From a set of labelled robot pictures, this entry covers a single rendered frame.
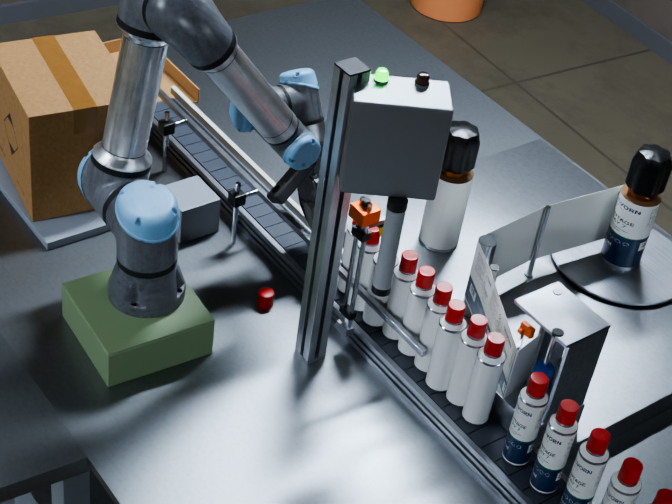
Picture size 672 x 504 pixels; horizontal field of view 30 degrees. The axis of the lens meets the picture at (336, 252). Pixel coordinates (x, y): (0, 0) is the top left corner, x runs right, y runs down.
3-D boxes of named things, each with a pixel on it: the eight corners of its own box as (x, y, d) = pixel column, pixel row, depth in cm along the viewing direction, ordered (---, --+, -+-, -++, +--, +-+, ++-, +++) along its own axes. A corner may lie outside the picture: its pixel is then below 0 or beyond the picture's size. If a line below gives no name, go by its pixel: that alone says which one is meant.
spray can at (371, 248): (375, 312, 256) (389, 233, 243) (350, 314, 255) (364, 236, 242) (367, 295, 260) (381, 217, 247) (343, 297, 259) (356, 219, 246)
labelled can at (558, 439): (563, 488, 225) (591, 409, 213) (542, 500, 223) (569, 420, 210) (543, 469, 228) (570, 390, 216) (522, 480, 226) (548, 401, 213)
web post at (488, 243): (485, 313, 260) (504, 243, 248) (469, 320, 258) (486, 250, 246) (471, 300, 263) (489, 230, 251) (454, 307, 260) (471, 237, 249)
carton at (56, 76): (138, 201, 280) (141, 99, 263) (32, 222, 270) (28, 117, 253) (94, 129, 300) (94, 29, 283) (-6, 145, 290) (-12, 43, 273)
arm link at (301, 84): (268, 75, 258) (303, 66, 262) (278, 127, 260) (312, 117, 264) (286, 75, 251) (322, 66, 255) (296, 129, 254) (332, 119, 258)
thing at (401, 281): (412, 335, 252) (429, 257, 239) (393, 345, 249) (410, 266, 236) (394, 320, 255) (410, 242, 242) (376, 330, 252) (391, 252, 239)
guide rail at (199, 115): (451, 362, 245) (453, 354, 244) (446, 364, 245) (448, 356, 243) (174, 92, 308) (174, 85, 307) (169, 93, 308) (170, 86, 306)
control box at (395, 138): (435, 201, 219) (454, 110, 207) (338, 193, 218) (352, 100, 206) (430, 168, 227) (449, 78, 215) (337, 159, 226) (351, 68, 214)
